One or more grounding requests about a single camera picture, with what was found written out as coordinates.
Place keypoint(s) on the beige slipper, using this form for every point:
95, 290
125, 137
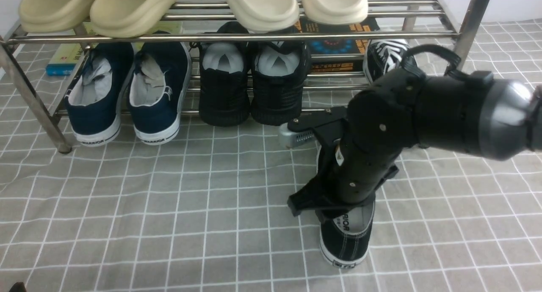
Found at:
51, 16
127, 18

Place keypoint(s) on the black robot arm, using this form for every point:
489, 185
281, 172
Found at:
425, 101

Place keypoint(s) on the navy sneaker right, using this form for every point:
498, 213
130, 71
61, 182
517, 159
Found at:
162, 72

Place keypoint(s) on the navy sneaker left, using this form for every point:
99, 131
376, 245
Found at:
93, 104

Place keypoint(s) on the black book orange text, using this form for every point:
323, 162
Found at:
345, 55

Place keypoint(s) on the beige slipper far left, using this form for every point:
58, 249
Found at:
51, 16

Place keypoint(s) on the navy sneaker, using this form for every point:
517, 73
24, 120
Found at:
162, 72
93, 104

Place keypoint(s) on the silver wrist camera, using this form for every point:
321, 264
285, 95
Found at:
292, 139

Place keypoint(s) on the cream slipper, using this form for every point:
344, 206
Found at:
263, 16
336, 12

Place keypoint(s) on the cream slipper far right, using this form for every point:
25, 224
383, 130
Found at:
336, 12

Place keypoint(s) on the black canvas sneaker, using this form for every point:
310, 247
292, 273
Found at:
383, 55
344, 240

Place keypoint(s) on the black knit sneaker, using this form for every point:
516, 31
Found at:
223, 96
279, 70

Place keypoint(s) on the black knit sneaker right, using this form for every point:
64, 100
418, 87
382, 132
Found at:
279, 70

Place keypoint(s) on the black knit sneaker left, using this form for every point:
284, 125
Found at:
223, 96

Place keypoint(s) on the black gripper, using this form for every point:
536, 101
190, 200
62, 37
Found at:
350, 167

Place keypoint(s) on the stainless steel shoe rack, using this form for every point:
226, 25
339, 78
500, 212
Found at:
464, 38

